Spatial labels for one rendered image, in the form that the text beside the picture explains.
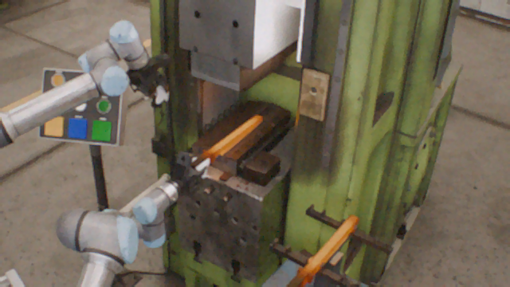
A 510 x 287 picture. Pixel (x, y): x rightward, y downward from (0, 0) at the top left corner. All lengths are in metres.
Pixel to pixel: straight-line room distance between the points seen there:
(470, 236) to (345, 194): 1.55
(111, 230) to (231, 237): 0.83
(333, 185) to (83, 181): 1.97
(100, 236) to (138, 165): 2.28
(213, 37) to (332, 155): 0.59
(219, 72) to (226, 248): 0.73
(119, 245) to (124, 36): 0.59
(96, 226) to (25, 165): 2.44
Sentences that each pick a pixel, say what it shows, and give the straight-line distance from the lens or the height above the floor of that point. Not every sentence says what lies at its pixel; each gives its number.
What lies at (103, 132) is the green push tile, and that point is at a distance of 2.19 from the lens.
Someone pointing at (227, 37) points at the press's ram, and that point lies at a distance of 1.83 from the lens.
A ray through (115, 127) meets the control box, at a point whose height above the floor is 1.02.
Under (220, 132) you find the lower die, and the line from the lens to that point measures 2.18.
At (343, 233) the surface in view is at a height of 0.99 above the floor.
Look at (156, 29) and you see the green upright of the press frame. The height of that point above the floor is 1.34.
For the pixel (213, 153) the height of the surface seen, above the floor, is 1.03.
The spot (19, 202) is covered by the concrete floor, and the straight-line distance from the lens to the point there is 3.57.
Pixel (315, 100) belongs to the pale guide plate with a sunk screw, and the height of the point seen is 1.26.
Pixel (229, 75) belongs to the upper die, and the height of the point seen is 1.32.
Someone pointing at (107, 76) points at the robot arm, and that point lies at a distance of 1.52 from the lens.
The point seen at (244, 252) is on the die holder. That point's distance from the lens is 2.20.
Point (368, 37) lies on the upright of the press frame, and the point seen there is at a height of 1.52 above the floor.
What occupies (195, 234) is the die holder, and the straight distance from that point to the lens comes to 2.31.
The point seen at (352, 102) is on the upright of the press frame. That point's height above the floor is 1.28.
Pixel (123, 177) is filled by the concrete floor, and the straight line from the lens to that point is 3.62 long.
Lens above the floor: 2.17
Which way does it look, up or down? 34 degrees down
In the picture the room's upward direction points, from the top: 3 degrees clockwise
